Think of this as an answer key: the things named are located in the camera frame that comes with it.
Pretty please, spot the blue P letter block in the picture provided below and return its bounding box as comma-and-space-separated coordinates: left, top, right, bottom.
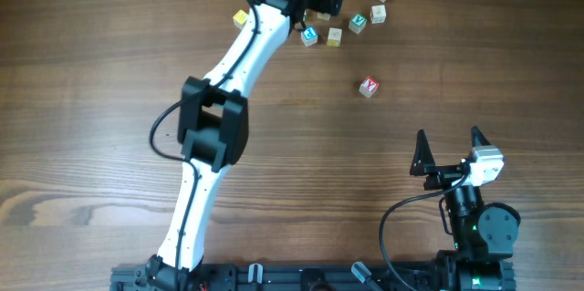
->
301, 26, 318, 47

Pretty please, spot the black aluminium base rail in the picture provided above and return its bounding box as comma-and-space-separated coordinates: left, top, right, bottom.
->
109, 261, 516, 291

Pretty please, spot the yellow side picture block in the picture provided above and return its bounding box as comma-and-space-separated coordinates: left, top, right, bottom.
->
327, 27, 342, 47

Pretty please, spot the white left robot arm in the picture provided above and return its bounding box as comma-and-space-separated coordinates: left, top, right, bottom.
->
145, 0, 343, 290

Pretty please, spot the blue side block centre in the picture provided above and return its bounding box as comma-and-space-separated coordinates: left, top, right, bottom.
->
317, 13, 331, 21

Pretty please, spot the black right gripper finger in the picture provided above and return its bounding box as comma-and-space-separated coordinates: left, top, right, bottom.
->
410, 130, 436, 176
471, 126, 491, 147

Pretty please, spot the red side picture block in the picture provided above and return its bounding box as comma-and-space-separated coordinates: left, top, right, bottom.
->
370, 5, 387, 24

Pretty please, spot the yellow top block left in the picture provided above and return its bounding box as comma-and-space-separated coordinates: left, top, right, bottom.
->
233, 10, 248, 30

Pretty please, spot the red Y letter block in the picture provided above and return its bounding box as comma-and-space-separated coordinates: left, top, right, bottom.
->
360, 77, 379, 98

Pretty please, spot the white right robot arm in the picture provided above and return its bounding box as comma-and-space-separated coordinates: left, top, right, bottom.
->
410, 127, 521, 290

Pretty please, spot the green V letter block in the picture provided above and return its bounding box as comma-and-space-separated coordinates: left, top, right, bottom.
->
349, 14, 367, 34

